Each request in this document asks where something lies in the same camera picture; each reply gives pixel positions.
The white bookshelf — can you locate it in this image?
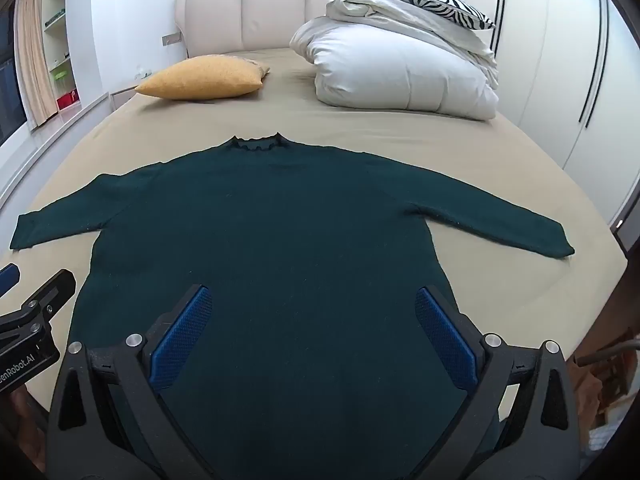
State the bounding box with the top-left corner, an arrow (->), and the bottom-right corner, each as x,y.
40,0 -> 82,117

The bed with beige sheet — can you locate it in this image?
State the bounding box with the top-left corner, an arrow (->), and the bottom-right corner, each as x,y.
0,47 -> 629,411

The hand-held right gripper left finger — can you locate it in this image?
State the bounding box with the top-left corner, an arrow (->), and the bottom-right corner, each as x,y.
46,284 -> 221,480

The yellow pillow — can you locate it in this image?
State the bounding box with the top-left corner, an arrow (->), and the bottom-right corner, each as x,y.
135,55 -> 272,102

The white wardrobe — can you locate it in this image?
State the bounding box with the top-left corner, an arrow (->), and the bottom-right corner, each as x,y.
465,0 -> 640,226

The beige curtain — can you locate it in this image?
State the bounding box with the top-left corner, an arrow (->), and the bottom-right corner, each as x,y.
12,0 -> 59,132

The dark green sweater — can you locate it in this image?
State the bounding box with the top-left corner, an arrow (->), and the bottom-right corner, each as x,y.
9,132 -> 576,480

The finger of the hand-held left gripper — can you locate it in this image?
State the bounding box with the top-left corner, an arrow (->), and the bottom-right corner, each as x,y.
0,263 -> 21,302
0,268 -> 77,343

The beige padded headboard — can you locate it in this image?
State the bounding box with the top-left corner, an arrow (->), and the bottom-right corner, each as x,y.
175,0 -> 341,59

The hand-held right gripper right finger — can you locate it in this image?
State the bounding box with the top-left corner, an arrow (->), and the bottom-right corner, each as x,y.
415,286 -> 582,480

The white duvet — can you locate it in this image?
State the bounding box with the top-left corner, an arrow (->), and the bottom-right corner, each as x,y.
290,0 -> 501,121

